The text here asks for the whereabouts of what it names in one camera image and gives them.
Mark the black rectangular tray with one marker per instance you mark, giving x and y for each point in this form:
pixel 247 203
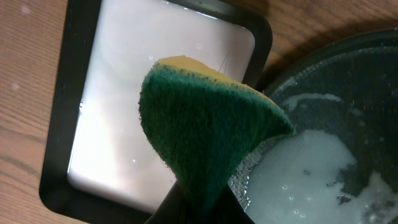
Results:
pixel 98 166

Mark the round black tray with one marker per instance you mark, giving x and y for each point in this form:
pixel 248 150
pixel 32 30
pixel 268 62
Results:
pixel 341 164

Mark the green yellow sponge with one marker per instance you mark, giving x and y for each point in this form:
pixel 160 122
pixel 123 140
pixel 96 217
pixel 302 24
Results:
pixel 202 124

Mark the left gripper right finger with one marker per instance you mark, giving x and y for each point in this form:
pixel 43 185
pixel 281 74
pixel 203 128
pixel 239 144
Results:
pixel 228 210

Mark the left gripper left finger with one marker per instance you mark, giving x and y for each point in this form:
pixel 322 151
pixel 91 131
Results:
pixel 174 209

